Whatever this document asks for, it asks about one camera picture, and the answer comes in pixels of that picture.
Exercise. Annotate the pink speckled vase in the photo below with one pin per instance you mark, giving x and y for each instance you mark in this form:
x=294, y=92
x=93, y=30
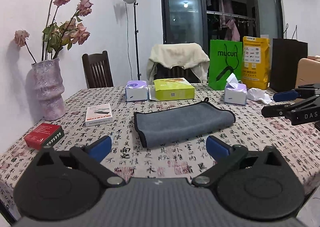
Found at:
x=48, y=87

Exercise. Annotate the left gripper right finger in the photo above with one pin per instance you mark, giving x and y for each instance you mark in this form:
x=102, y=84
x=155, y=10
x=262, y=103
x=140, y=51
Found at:
x=255, y=185

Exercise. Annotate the purple and grey towel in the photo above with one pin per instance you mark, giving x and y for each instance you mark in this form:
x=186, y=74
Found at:
x=178, y=124

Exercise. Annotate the lime green box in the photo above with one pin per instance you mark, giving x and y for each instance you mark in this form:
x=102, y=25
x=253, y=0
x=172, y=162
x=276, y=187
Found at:
x=173, y=89

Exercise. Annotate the white and red box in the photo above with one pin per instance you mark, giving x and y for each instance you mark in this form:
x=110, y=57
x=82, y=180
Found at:
x=98, y=114

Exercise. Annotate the purple tissue pack right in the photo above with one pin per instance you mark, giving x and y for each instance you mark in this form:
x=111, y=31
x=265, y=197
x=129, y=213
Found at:
x=235, y=92

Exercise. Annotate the purple tissue pack left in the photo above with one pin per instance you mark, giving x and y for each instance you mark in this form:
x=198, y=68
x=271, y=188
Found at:
x=136, y=91

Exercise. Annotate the calligraphy print tablecloth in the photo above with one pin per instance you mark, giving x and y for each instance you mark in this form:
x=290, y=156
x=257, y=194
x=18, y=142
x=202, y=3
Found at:
x=158, y=149

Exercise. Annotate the green mucun paper bag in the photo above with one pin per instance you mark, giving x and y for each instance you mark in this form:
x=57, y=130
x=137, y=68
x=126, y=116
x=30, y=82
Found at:
x=225, y=59

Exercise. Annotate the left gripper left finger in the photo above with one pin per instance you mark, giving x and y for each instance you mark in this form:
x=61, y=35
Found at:
x=59, y=185

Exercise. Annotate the purple tissue pack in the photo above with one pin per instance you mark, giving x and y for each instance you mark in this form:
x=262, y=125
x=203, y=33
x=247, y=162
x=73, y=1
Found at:
x=235, y=92
x=136, y=91

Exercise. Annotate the crumpled white tissue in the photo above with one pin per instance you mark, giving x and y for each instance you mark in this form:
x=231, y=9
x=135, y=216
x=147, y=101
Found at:
x=259, y=95

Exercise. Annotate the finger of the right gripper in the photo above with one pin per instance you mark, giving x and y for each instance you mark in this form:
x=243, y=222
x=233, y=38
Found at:
x=276, y=110
x=285, y=96

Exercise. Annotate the dark wooden chair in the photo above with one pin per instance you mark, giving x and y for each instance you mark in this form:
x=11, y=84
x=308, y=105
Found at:
x=97, y=70

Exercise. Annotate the black paper bag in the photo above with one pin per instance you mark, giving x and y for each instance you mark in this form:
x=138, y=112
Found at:
x=286, y=54

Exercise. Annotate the yellow plastic bag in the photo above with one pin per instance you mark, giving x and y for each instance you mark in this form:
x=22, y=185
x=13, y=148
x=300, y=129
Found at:
x=256, y=62

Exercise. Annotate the dark framed window door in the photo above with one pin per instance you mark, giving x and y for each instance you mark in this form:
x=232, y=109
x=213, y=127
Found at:
x=201, y=21

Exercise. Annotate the chair with cream cloth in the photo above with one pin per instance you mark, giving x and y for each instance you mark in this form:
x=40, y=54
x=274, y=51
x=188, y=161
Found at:
x=186, y=56

